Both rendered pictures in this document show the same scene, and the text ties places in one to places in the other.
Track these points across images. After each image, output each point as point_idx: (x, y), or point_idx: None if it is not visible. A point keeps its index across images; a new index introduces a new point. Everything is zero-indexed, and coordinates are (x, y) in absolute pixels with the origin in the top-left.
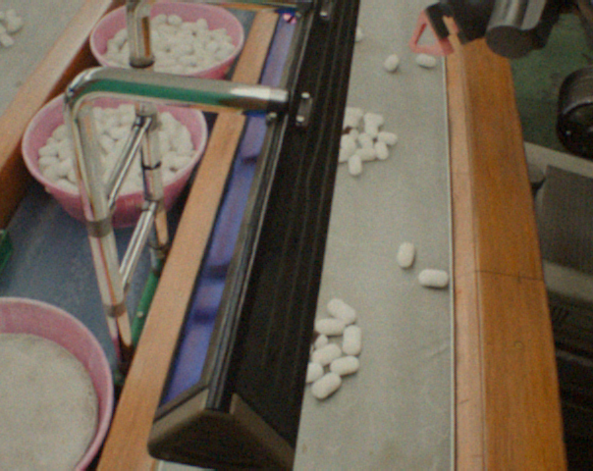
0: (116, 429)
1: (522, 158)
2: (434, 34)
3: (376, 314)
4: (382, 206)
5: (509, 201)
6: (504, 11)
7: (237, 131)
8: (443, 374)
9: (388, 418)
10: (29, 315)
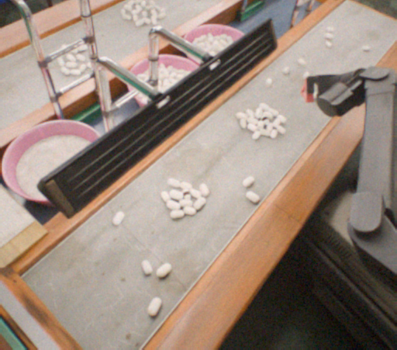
0: None
1: (340, 166)
2: (305, 90)
3: (219, 199)
4: (256, 157)
5: (314, 182)
6: (329, 91)
7: (215, 100)
8: (227, 237)
9: (191, 240)
10: (92, 135)
